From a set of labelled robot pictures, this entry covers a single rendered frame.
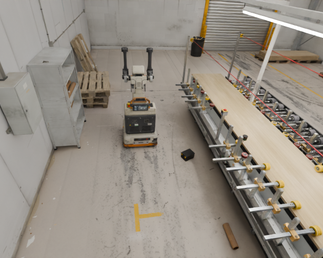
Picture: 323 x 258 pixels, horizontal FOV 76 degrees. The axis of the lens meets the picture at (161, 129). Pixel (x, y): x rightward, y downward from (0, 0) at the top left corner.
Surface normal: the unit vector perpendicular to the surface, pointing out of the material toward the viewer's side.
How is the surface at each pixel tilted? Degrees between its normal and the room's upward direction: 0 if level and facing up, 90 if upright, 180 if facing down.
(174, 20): 90
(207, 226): 0
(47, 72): 90
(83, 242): 0
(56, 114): 90
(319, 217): 0
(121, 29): 90
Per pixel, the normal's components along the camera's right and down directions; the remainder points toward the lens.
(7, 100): 0.17, 0.59
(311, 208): 0.06, -0.80
